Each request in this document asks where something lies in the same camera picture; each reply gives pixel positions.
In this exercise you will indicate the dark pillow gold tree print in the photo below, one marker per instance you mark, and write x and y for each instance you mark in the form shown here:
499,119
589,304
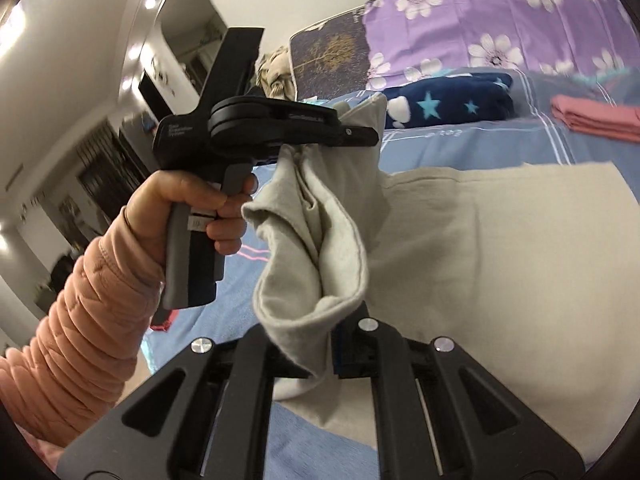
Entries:
325,60

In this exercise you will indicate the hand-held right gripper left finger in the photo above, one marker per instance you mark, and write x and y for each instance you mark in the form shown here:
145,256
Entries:
255,360

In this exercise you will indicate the person's left hand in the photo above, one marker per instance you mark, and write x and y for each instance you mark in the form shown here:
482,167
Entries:
150,210

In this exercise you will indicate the teal cloth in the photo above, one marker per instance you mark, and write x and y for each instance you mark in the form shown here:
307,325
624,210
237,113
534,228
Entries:
600,79

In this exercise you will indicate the black wall television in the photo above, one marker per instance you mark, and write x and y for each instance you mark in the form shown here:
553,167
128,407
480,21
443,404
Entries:
150,92

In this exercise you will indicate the crumpled beige cloth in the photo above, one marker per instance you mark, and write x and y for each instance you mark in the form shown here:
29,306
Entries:
277,72

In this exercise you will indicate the small red cloth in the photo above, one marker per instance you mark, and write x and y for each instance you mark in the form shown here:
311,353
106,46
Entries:
162,321

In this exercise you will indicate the pink folded clothes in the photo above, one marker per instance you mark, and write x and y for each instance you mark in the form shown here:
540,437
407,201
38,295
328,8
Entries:
600,115

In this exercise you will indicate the person's left forearm pink sleeve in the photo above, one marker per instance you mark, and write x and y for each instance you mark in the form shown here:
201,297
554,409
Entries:
75,320

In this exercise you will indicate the purple floral pillow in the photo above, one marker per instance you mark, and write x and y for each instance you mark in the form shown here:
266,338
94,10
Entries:
450,25

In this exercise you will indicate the navy star-print blanket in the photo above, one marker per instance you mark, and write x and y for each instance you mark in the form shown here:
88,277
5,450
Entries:
460,97

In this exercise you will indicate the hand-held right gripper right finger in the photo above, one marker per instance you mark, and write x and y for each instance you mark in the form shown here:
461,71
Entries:
341,355

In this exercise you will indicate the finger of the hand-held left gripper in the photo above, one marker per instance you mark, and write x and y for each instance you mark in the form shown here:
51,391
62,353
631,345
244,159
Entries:
350,135
310,111

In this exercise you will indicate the dark cabinet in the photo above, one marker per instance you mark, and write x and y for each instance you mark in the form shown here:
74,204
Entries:
107,165

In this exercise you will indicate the beige garment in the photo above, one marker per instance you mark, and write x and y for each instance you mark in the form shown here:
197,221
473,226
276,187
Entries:
500,260

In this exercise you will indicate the arched wall mirror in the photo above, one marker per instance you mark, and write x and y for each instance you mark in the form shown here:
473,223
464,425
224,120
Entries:
192,25

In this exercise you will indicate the blue striped bed sheet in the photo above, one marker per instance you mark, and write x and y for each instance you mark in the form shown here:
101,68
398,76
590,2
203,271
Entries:
450,147

